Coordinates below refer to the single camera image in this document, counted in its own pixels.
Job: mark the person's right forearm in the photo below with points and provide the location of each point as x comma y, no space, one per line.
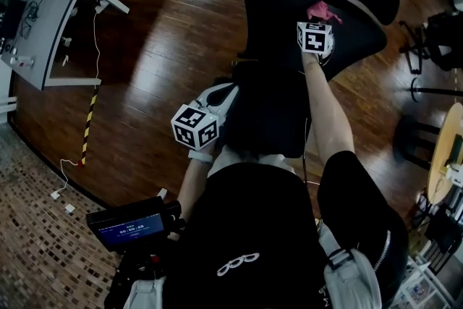
327,108

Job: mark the pink cloth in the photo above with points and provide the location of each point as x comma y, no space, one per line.
320,10

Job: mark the black chest-mounted monitor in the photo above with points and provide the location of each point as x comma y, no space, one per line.
126,224

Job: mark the white wristband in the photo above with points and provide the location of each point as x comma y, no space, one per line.
200,156

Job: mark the person's left forearm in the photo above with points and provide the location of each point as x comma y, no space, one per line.
191,184

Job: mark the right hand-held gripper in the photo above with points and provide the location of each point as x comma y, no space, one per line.
314,38

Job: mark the grey shoulder bag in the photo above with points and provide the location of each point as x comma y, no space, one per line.
347,275

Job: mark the white shelf rack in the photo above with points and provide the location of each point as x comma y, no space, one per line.
423,266

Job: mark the white power adapter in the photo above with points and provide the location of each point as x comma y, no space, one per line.
69,209
55,195

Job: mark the black coat stand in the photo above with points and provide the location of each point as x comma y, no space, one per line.
441,91

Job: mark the person's black t-shirt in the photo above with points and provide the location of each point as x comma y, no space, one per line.
260,213

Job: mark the black chair seat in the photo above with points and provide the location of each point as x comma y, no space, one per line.
267,112

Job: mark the black office chair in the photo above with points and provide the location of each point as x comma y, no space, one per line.
441,40

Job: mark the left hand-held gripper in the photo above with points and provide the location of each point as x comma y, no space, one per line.
195,126

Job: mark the person's light trousers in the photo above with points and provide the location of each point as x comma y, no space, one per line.
228,159

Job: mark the round wooden table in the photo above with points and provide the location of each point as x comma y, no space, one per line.
445,141

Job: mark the white power strip red switch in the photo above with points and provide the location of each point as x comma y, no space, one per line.
21,62

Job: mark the grey desk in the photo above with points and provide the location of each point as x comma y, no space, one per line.
50,11

